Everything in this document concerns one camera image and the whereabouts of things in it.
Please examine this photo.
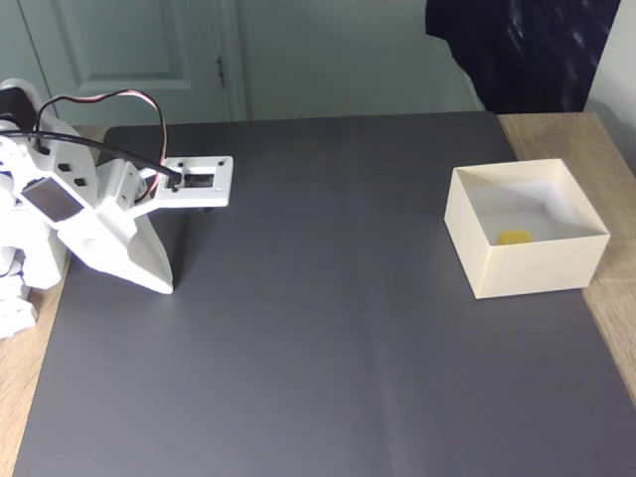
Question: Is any yellow cube block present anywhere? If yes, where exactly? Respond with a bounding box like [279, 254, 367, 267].
[495, 228, 534, 246]

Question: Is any white open box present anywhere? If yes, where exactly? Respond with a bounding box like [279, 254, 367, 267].
[442, 157, 612, 301]

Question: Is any pale green panel door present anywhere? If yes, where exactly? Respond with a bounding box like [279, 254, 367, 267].
[17, 0, 252, 126]

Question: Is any dark grey table mat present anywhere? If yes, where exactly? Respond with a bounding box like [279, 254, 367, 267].
[12, 110, 636, 477]

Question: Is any dark hanging cloth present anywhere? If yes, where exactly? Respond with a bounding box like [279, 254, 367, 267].
[424, 0, 623, 115]

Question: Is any black camera cable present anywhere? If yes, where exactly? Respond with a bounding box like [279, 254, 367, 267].
[0, 129, 185, 184]

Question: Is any red white black servo wire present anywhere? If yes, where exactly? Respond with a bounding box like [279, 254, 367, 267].
[33, 88, 168, 203]

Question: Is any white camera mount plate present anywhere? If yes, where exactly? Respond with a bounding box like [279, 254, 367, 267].
[147, 155, 235, 214]

